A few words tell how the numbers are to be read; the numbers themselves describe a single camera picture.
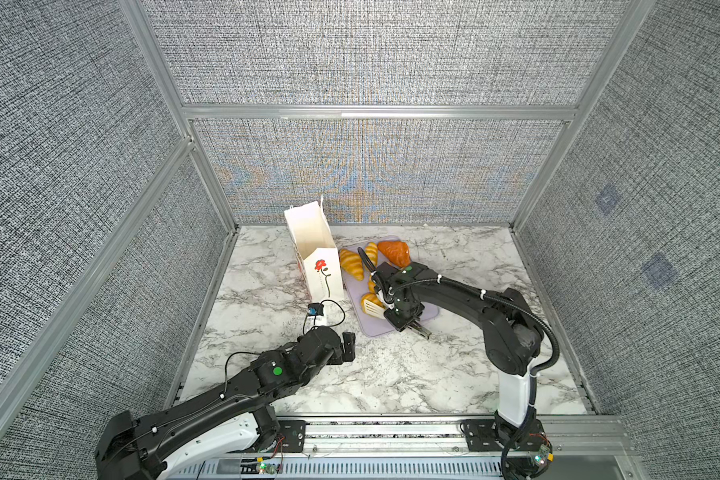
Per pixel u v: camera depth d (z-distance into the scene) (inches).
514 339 20.1
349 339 27.1
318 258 31.9
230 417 19.5
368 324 36.4
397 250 41.9
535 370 20.7
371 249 43.1
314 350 21.4
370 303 35.4
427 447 28.8
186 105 34.3
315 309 26.6
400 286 25.4
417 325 32.4
